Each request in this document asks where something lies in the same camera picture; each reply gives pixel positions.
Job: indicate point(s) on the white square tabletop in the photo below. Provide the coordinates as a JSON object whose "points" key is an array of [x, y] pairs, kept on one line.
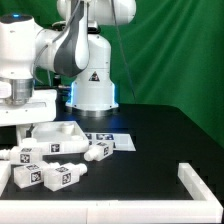
{"points": [[61, 137]]}

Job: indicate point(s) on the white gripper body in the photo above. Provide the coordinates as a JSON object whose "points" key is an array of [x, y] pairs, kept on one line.
{"points": [[41, 107]]}

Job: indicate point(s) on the black camera on stand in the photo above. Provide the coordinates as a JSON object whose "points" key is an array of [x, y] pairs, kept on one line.
{"points": [[93, 27]]}

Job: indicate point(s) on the white u-shaped fence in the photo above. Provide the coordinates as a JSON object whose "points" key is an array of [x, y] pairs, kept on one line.
{"points": [[202, 208]]}

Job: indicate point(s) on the paper sheet with markers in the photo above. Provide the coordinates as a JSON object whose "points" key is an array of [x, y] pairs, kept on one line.
{"points": [[122, 142]]}

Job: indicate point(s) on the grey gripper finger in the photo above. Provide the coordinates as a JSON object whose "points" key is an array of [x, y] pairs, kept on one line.
{"points": [[29, 131]]}

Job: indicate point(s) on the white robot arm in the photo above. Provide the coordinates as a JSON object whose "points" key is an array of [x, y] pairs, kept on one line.
{"points": [[76, 51]]}

